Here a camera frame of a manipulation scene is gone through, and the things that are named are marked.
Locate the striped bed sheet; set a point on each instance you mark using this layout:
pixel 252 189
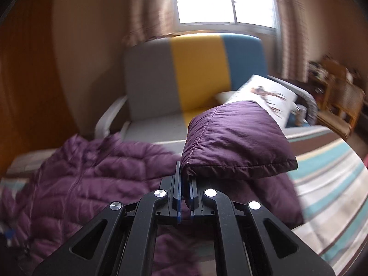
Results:
pixel 331 185

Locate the grey yellow blue headboard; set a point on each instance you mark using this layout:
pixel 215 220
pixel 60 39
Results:
pixel 183 74

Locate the wooden wardrobe panel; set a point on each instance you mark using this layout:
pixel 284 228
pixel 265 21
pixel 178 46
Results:
pixel 34 111

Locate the window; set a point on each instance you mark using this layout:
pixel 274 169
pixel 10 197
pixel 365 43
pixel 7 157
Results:
pixel 253 12

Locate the grey bed side rail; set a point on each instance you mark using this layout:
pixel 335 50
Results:
pixel 310 102

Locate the white printed pillow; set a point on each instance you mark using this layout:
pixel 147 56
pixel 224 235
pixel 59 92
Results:
pixel 273 97

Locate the wicker wooden chair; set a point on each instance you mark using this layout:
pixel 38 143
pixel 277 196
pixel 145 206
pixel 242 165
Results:
pixel 343 108

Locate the purple quilted down jacket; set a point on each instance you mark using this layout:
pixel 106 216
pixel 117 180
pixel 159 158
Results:
pixel 237 145

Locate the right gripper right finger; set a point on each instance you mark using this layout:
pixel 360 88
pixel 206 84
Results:
pixel 190 193

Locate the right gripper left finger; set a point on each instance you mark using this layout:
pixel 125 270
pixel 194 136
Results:
pixel 176 194

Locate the pink checked curtain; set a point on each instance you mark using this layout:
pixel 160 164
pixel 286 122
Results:
pixel 148 20

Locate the cluttered wooden side table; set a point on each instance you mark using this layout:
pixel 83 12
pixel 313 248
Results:
pixel 322 74

